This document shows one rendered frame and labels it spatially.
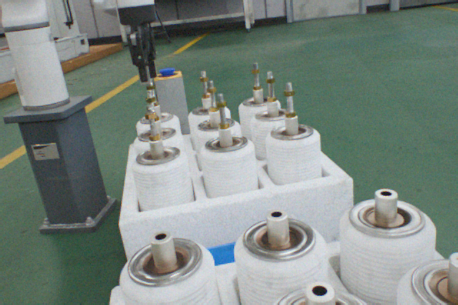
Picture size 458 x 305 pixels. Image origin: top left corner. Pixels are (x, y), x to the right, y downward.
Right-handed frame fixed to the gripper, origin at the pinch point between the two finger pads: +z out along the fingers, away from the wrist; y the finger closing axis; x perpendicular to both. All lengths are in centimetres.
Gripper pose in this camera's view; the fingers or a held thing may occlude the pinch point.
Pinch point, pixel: (148, 74)
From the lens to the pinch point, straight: 92.1
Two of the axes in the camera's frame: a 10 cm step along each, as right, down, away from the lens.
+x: -9.9, 0.9, 0.7
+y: 0.3, -3.5, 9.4
